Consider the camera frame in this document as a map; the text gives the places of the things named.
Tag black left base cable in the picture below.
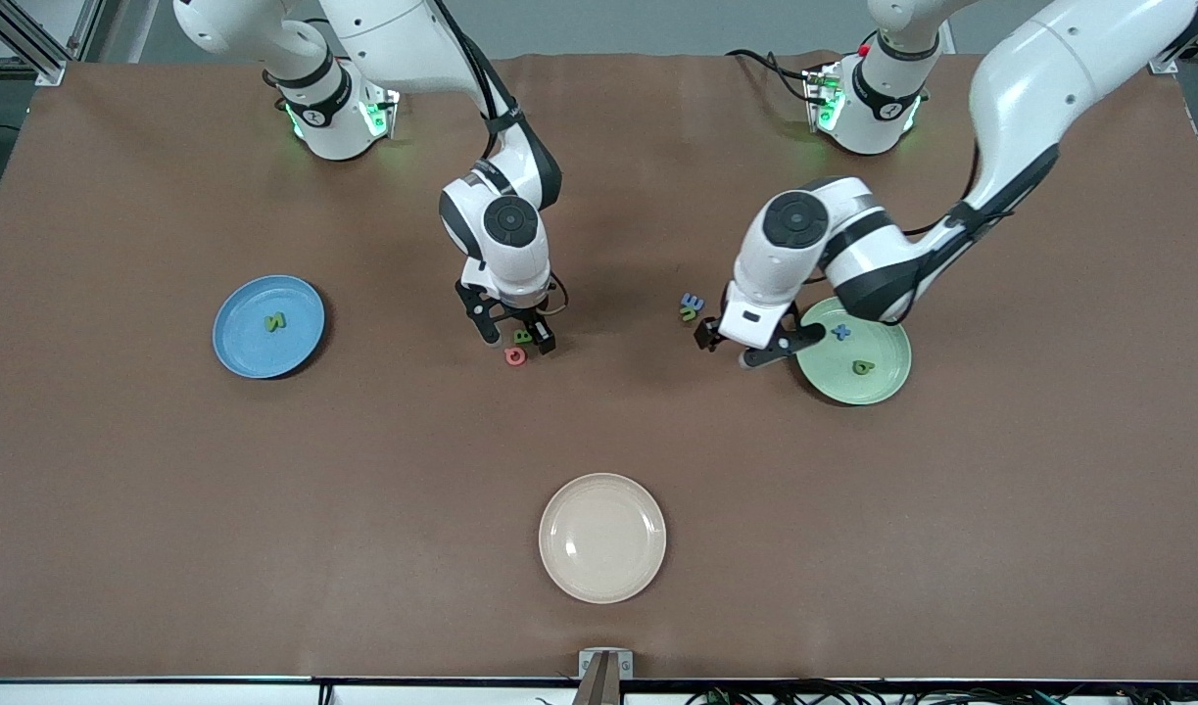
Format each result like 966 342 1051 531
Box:
726 48 827 105

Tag blue plate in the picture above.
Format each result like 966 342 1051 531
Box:
213 274 326 380

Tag brown table mat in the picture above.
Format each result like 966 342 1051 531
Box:
0 51 1198 682

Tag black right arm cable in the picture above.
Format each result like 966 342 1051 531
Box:
430 0 570 319

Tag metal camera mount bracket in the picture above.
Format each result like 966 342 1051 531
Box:
572 648 635 705

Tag green plate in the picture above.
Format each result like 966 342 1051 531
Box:
794 296 913 406

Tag tangled black cables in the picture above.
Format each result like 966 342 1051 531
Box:
535 676 1198 705

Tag beige plate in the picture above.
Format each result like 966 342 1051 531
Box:
539 473 668 605

